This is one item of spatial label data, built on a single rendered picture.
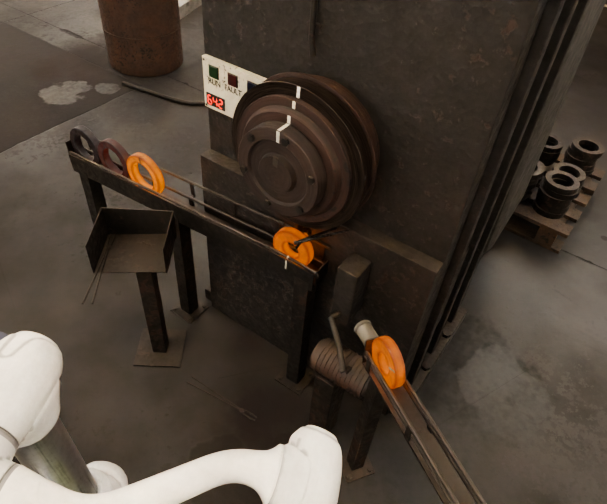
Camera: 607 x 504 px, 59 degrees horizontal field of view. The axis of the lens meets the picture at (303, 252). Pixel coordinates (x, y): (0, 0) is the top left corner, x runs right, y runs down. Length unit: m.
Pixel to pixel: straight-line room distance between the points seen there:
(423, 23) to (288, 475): 1.04
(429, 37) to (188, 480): 1.09
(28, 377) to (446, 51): 1.13
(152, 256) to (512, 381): 1.65
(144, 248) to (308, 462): 1.29
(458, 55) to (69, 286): 2.11
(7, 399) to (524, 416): 2.04
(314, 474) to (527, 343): 1.96
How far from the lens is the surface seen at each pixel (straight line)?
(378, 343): 1.61
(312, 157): 1.44
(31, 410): 1.06
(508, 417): 2.52
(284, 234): 1.81
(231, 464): 0.98
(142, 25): 4.35
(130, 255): 2.06
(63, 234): 3.13
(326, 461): 0.99
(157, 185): 2.19
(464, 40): 1.38
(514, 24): 1.34
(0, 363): 1.06
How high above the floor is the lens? 2.02
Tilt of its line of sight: 44 degrees down
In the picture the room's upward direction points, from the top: 6 degrees clockwise
